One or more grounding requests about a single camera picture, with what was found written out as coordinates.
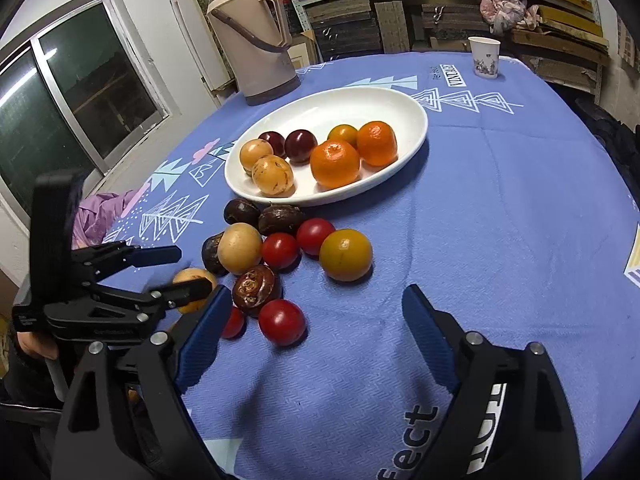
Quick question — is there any beige thermos flask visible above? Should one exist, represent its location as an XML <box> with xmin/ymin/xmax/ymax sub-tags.
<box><xmin>206</xmin><ymin>0</ymin><xmax>302</xmax><ymax>107</ymax></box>

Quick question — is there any small yellow passion fruit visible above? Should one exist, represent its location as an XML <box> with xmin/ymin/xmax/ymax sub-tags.
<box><xmin>239</xmin><ymin>138</ymin><xmax>274</xmax><ymax>173</ymax></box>

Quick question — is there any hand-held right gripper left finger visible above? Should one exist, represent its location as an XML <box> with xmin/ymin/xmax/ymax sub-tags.
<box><xmin>52</xmin><ymin>287</ymin><xmax>233</xmax><ymax>480</ymax></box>

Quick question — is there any yellow tomato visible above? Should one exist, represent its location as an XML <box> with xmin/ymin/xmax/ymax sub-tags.
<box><xmin>319</xmin><ymin>228</ymin><xmax>374</xmax><ymax>282</ymax></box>
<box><xmin>327</xmin><ymin>124</ymin><xmax>360</xmax><ymax>147</ymax></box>

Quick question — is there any white metal shelf rack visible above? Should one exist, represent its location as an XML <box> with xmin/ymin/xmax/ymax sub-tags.
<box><xmin>195</xmin><ymin>0</ymin><xmax>611</xmax><ymax>96</ymax></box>

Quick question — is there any beige checked curtain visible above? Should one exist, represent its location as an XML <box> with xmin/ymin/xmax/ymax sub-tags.
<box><xmin>616</xmin><ymin>12</ymin><xmax>640</xmax><ymax>71</ymax></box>

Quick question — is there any white leaning board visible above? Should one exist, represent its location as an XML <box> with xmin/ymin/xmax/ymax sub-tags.
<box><xmin>170</xmin><ymin>0</ymin><xmax>236</xmax><ymax>96</ymax></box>

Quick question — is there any blue printed tablecloth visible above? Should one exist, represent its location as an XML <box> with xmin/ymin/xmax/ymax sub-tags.
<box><xmin>75</xmin><ymin>52</ymin><xmax>640</xmax><ymax>480</ymax></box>

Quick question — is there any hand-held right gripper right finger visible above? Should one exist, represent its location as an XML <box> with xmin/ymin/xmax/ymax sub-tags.
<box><xmin>401</xmin><ymin>284</ymin><xmax>583</xmax><ymax>480</ymax></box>

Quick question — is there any purple cloth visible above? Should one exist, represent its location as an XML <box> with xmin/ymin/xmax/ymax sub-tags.
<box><xmin>72</xmin><ymin>190</ymin><xmax>136</xmax><ymax>248</ymax></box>

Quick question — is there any person's left forearm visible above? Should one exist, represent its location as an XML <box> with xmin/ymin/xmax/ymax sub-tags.
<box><xmin>0</xmin><ymin>355</ymin><xmax>66</xmax><ymax>480</ymax></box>

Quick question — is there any streaked yellow passion fruit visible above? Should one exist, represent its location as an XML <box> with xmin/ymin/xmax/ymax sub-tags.
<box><xmin>251</xmin><ymin>155</ymin><xmax>296</xmax><ymax>197</ymax></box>

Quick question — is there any pink cloth bundle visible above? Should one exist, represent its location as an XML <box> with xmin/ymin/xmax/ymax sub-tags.
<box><xmin>480</xmin><ymin>0</ymin><xmax>538</xmax><ymax>33</ymax></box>

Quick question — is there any dark red plum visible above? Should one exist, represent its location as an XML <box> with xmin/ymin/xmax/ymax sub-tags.
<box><xmin>284</xmin><ymin>129</ymin><xmax>318</xmax><ymax>164</ymax></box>
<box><xmin>258</xmin><ymin>131</ymin><xmax>287</xmax><ymax>157</ymax></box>

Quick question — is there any printed paper cup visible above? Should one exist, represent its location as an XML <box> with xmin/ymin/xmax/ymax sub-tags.
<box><xmin>468</xmin><ymin>36</ymin><xmax>502</xmax><ymax>79</ymax></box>

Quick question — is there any person's left hand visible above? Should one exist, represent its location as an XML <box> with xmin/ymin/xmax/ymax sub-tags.
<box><xmin>16</xmin><ymin>332</ymin><xmax>54</xmax><ymax>362</ymax></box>

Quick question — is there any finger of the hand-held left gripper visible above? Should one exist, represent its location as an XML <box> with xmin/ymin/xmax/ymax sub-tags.
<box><xmin>94</xmin><ymin>276</ymin><xmax>214</xmax><ymax>312</ymax></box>
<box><xmin>74</xmin><ymin>240</ymin><xmax>182</xmax><ymax>282</ymax></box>

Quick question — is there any red cherry tomato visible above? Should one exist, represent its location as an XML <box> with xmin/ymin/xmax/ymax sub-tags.
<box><xmin>296</xmin><ymin>217</ymin><xmax>337</xmax><ymax>257</ymax></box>
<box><xmin>261</xmin><ymin>232</ymin><xmax>301</xmax><ymax>271</ymax></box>
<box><xmin>257</xmin><ymin>299</ymin><xmax>307</xmax><ymax>347</ymax></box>
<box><xmin>220</xmin><ymin>306</ymin><xmax>247</xmax><ymax>339</ymax></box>

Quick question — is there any orange mandarin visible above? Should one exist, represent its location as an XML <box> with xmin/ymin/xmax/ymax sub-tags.
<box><xmin>309</xmin><ymin>139</ymin><xmax>361</xmax><ymax>189</ymax></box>
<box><xmin>356</xmin><ymin>120</ymin><xmax>398</xmax><ymax>167</ymax></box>

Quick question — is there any beige framed panel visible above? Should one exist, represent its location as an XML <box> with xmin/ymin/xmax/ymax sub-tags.
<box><xmin>285</xmin><ymin>30</ymin><xmax>321</xmax><ymax>68</ymax></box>

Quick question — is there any glass sliding window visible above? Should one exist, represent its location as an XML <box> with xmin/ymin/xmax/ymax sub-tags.
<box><xmin>0</xmin><ymin>0</ymin><xmax>176</xmax><ymax>211</ymax></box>

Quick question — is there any white oval plate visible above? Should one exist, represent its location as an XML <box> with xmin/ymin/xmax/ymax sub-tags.
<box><xmin>224</xmin><ymin>86</ymin><xmax>429</xmax><ymax>207</ymax></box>

